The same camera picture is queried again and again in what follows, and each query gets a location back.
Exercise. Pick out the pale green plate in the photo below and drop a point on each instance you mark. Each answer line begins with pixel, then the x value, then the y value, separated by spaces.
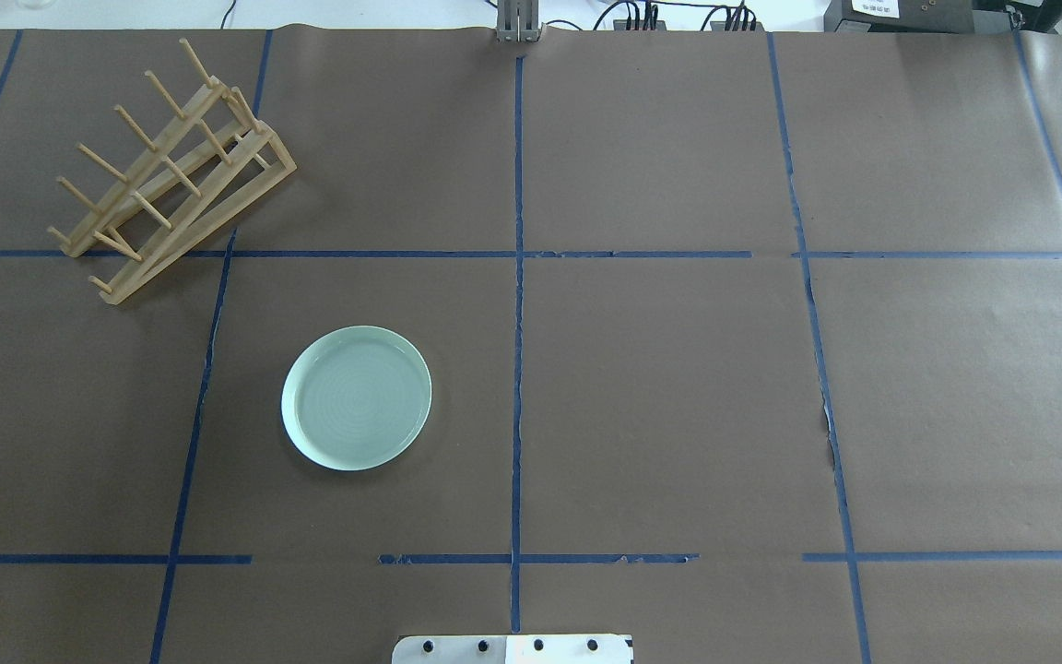
pixel 356 398

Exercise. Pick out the wooden dish rack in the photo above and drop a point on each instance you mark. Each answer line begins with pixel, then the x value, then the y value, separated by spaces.
pixel 212 160

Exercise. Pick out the black desktop box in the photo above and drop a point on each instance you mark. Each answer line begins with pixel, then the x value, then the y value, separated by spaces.
pixel 945 17

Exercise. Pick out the aluminium frame post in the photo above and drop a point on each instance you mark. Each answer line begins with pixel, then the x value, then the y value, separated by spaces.
pixel 518 21

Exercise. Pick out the white pedestal column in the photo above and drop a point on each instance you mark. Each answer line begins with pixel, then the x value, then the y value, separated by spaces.
pixel 515 648

